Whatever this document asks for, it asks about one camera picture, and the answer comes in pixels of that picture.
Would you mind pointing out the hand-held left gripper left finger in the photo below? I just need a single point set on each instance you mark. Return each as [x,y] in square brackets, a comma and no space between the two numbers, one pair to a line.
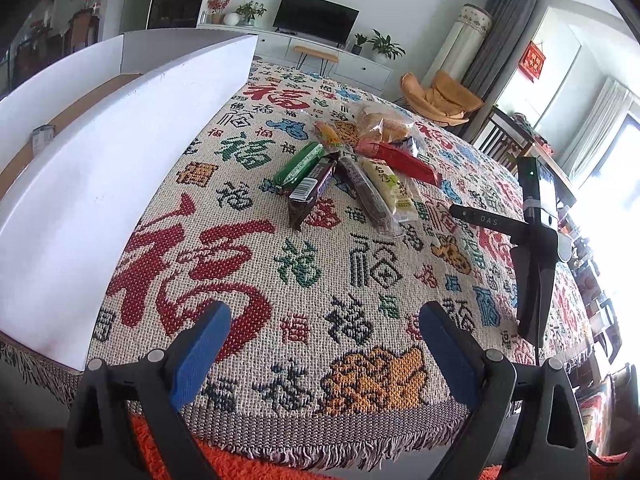
[200,350]

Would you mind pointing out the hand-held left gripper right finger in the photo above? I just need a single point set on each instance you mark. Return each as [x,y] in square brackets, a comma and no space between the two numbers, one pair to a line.
[445,350]

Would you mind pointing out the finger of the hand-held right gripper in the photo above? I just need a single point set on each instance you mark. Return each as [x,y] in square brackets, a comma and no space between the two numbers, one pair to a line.
[480,219]

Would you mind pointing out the pale yellow snack packet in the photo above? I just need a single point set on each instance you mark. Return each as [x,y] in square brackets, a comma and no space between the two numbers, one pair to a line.
[392,190]

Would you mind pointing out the red snack packet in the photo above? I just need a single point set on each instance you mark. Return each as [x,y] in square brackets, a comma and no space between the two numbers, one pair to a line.
[405,160]

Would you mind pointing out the silver snack packet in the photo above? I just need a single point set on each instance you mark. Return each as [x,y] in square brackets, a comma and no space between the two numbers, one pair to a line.
[413,146]

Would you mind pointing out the dark brown long snack packet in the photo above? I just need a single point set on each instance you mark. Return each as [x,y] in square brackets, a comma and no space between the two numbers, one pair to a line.
[365,190]

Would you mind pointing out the clear bag of bread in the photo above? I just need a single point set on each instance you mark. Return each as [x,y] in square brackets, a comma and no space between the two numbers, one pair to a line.
[385,125]

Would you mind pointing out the dark purple snack packet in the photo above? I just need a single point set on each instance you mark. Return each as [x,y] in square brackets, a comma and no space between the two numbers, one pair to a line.
[312,185]

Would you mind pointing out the orange yellow small snack packet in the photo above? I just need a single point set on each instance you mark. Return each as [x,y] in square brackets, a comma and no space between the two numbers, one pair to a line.
[327,135]

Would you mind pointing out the green snack bar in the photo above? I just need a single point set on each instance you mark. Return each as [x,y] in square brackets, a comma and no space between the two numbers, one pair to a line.
[300,167]

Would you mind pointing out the white cardboard box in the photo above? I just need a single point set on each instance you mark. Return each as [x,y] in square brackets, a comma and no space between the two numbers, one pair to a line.
[100,185]

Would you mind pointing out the dark wooden chair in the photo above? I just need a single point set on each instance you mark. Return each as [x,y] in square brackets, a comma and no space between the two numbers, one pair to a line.
[500,140]

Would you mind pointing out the wooden dining table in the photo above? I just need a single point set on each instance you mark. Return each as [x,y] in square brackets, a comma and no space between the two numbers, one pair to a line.
[555,160]

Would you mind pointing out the woven printed blanket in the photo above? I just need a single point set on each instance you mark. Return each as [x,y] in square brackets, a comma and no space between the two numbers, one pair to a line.
[300,310]

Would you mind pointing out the orange lounge chair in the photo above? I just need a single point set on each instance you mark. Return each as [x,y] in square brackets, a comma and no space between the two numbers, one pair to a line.
[445,97]

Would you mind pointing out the white sheer curtain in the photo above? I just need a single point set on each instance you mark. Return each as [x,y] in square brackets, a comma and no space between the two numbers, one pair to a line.
[595,125]

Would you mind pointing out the covered tower air conditioner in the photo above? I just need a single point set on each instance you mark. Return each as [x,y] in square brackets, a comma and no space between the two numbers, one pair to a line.
[462,45]

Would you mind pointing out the grey curtain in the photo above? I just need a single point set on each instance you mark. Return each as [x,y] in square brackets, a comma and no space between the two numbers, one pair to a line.
[500,45]

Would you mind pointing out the white television cabinet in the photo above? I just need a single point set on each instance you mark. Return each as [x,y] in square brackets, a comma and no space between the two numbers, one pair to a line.
[360,67]

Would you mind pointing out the large plant in white pot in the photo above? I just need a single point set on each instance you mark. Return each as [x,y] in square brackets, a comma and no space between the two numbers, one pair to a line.
[384,49]

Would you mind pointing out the small plant in dark pot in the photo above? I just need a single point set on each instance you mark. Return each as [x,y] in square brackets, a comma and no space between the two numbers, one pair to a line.
[357,45]

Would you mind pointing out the wooden stool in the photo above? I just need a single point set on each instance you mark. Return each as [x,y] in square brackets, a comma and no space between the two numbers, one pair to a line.
[315,51]

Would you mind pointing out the black television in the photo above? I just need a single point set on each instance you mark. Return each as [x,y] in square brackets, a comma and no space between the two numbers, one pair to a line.
[315,17]

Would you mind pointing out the green potted plant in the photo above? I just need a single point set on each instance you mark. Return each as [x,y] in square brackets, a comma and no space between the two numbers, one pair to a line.
[250,12]

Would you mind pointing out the white round vase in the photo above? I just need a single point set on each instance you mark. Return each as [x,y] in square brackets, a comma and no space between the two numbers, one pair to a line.
[231,19]

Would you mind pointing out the red flowers in vase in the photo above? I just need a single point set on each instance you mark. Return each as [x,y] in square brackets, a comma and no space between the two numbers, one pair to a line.
[218,6]

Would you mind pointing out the dark wooden armchair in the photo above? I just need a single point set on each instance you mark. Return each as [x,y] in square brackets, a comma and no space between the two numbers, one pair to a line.
[82,27]

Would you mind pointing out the red wall hanging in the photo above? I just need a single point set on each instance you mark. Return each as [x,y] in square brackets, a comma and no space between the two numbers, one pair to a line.
[531,60]

